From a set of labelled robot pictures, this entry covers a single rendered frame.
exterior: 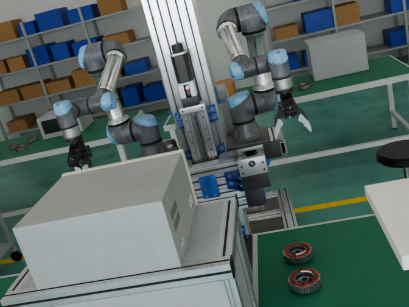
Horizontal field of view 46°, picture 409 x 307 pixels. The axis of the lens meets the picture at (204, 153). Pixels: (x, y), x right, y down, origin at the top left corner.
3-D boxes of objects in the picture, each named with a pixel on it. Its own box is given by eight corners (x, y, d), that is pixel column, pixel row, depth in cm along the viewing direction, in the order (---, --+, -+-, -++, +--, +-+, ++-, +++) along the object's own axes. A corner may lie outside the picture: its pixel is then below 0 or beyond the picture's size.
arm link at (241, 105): (230, 119, 251) (224, 94, 247) (255, 112, 251) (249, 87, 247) (233, 125, 240) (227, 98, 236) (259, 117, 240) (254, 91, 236)
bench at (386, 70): (195, 165, 539) (178, 102, 515) (398, 125, 501) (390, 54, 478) (184, 200, 455) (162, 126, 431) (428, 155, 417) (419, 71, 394)
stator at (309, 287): (316, 296, 162) (314, 287, 161) (285, 293, 168) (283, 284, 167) (325, 276, 171) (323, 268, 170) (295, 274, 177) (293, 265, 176)
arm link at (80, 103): (98, 109, 213) (88, 117, 203) (76, 114, 216) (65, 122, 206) (93, 93, 211) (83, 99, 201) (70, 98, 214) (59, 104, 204)
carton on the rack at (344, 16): (332, 24, 770) (329, 6, 761) (355, 18, 764) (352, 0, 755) (336, 26, 732) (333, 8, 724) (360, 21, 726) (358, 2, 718)
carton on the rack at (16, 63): (21, 67, 844) (16, 56, 837) (35, 64, 839) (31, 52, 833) (10, 72, 807) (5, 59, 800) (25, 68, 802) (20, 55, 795)
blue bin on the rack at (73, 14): (79, 21, 807) (75, 8, 801) (102, 15, 799) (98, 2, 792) (70, 24, 768) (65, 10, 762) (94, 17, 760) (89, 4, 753)
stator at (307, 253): (279, 256, 191) (277, 248, 189) (304, 245, 193) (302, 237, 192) (292, 268, 180) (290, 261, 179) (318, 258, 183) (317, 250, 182)
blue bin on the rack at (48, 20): (49, 29, 816) (43, 13, 807) (72, 23, 809) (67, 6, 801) (39, 32, 776) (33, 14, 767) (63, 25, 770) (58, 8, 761)
